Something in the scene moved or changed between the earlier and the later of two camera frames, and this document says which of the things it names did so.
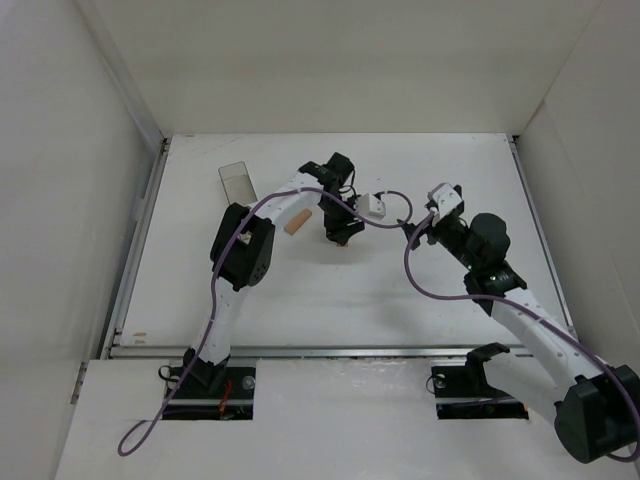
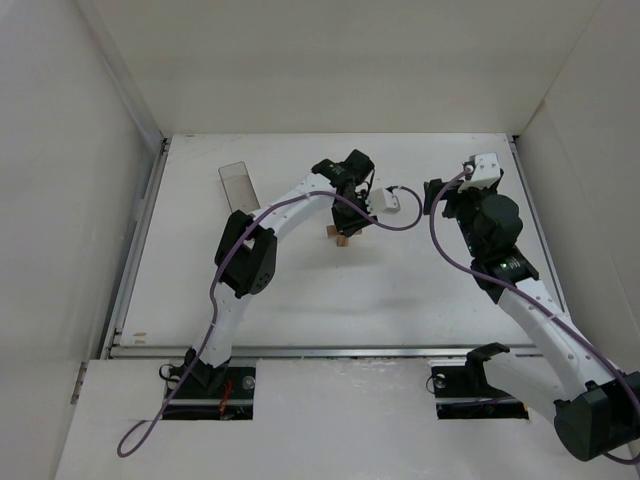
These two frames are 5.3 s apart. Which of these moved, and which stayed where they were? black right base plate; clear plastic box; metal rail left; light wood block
Moved: light wood block
Stayed: clear plastic box; black right base plate; metal rail left
